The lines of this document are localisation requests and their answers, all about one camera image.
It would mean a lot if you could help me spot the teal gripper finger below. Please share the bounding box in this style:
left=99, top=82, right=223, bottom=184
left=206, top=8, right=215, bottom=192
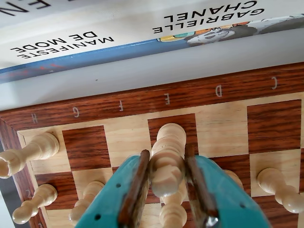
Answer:
left=75, top=149, right=151, bottom=228
left=184, top=146, right=272, bottom=228

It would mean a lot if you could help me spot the light wooden king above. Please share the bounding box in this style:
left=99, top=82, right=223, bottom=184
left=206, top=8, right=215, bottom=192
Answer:
left=151, top=123, right=188, bottom=198

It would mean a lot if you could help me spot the light wooden rook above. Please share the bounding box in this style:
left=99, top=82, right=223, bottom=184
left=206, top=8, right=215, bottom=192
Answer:
left=0, top=132, right=60, bottom=179

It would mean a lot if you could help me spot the light wooden pawn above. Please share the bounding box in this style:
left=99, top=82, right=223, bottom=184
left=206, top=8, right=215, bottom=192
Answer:
left=256, top=167, right=303, bottom=214
left=11, top=183, right=58, bottom=225
left=68, top=180, right=105, bottom=228

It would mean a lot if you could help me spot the light wooden knight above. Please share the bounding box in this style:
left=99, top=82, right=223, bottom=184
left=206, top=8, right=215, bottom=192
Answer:
left=222, top=169, right=244, bottom=190

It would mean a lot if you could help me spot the light wooden queen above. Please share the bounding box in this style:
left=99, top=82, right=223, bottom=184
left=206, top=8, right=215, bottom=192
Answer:
left=159, top=187, right=189, bottom=228

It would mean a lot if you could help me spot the wooden chessboard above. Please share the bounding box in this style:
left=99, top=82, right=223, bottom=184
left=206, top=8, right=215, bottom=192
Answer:
left=0, top=62, right=304, bottom=228

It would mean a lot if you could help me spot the thin blue illustrated book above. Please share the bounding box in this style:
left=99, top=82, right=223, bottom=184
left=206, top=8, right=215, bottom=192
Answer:
left=0, top=13, right=304, bottom=84

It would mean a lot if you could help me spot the white art history book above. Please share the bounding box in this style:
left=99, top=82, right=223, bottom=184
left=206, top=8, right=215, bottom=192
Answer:
left=0, top=0, right=124, bottom=24

